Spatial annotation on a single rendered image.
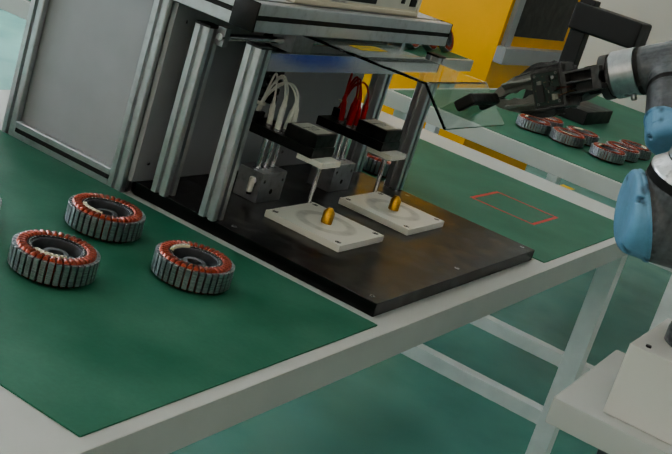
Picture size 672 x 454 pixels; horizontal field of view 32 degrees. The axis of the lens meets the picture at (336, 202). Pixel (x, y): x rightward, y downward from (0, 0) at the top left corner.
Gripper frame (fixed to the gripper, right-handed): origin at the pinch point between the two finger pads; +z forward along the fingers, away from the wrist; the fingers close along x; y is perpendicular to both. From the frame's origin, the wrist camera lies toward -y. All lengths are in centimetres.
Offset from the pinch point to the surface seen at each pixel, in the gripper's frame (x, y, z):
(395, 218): 17.5, -2.2, 24.3
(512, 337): 63, -144, 66
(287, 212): 13.3, 21.4, 31.5
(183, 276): 19, 61, 24
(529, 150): 8, -140, 50
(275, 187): 8.8, 16.2, 36.6
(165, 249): 15, 60, 27
